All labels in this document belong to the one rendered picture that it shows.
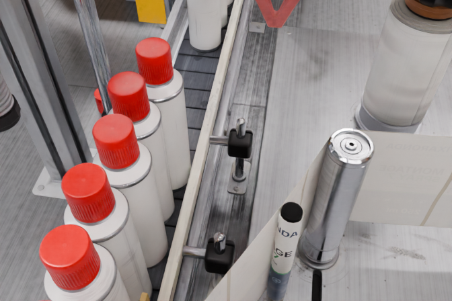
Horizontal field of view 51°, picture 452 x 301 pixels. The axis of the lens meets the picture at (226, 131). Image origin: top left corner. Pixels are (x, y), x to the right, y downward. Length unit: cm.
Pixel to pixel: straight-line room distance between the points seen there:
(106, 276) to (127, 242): 5
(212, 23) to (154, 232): 37
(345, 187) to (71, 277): 23
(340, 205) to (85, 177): 22
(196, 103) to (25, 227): 28
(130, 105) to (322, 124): 33
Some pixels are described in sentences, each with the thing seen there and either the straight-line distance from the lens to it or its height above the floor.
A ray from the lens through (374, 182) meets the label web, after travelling 48.
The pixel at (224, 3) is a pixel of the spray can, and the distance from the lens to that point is 79.
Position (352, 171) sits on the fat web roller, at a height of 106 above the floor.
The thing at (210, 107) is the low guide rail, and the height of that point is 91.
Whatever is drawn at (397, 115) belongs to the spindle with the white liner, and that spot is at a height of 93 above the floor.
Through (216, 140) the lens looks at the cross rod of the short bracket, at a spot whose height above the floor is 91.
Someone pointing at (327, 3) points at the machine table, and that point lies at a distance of 99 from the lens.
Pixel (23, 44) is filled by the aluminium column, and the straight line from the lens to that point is 51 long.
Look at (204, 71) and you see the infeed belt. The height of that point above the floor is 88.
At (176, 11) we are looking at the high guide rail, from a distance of 72.
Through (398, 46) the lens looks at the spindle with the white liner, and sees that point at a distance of 57.
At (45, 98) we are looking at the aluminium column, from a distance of 55.
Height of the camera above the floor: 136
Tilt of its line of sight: 49 degrees down
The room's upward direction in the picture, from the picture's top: straight up
